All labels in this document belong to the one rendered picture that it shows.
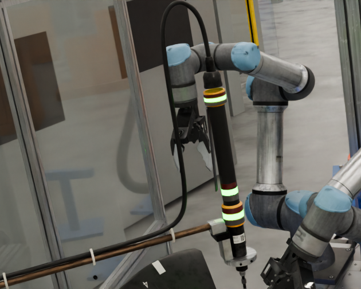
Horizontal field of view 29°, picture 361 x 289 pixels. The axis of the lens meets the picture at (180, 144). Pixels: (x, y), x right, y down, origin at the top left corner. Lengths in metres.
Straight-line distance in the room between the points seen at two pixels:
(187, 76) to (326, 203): 0.57
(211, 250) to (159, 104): 1.35
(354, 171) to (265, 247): 3.20
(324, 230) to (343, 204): 0.07
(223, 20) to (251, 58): 6.38
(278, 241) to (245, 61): 3.21
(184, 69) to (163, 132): 3.84
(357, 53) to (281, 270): 0.85
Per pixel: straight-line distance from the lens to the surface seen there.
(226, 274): 4.68
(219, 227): 1.45
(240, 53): 1.92
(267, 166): 2.33
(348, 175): 1.80
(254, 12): 7.27
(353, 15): 2.23
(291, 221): 2.29
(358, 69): 2.26
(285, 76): 2.12
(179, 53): 1.93
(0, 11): 2.05
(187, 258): 1.64
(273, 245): 4.98
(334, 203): 1.60
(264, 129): 2.33
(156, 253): 2.94
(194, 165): 6.09
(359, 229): 1.66
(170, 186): 5.88
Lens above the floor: 2.11
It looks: 16 degrees down
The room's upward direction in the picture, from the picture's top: 10 degrees counter-clockwise
